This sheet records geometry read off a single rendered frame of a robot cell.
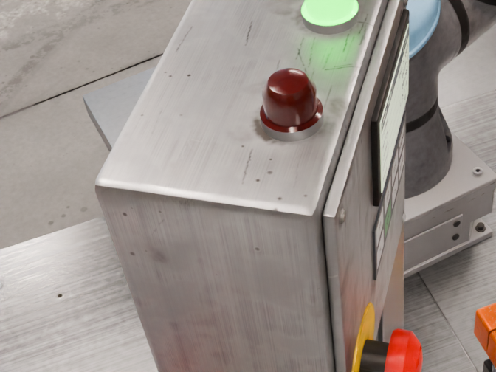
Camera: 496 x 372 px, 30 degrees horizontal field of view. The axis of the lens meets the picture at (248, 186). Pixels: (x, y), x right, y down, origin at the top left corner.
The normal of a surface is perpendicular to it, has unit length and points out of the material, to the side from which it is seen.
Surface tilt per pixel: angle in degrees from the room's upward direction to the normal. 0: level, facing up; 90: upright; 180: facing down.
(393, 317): 90
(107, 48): 0
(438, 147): 70
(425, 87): 88
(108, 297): 0
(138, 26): 0
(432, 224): 90
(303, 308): 90
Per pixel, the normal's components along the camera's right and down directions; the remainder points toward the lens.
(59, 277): -0.11, -0.68
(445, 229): 0.44, 0.62
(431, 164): 0.56, 0.25
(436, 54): 0.70, 0.40
